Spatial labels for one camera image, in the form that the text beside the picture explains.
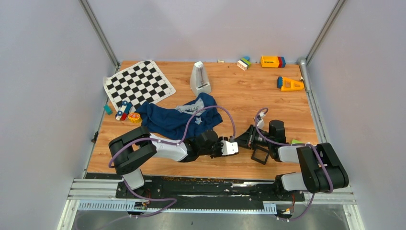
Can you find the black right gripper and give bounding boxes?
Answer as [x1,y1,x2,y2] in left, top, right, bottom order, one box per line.
[234,125,273,150]

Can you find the blue cartoon print shirt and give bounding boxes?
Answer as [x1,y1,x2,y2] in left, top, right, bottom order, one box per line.
[135,92,223,140]

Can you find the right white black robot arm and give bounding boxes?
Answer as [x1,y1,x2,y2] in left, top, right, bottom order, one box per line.
[235,120,349,200]

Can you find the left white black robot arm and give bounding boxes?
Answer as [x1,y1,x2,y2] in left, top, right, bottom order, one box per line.
[108,126,238,198]

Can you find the yellow blue toy ramp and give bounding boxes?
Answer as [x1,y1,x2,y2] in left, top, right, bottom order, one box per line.
[277,76,305,92]

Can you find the white metronome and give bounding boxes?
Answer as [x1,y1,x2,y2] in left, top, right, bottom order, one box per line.
[190,61,212,96]

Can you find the yellow toy block bin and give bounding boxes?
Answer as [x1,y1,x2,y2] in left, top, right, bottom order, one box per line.
[260,56,286,68]

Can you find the white green blue blocks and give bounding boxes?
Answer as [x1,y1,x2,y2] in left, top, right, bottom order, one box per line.
[237,56,251,71]

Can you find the grey metal pipe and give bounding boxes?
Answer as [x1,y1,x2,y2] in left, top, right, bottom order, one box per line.
[297,57,311,94]

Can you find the checkered chessboard mat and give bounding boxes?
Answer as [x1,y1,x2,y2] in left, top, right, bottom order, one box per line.
[103,60,176,111]

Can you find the red white blue toy car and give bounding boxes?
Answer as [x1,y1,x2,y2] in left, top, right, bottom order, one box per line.
[115,100,133,121]

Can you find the teal small block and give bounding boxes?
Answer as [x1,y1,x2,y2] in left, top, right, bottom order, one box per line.
[103,105,113,115]

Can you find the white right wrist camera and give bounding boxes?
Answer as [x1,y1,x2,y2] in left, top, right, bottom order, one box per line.
[254,112,265,129]

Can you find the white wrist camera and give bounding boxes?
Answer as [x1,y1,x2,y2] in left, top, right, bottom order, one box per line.
[221,140,239,156]
[254,112,265,129]

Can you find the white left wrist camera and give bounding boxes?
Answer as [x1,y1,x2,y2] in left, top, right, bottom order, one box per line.
[221,140,239,156]

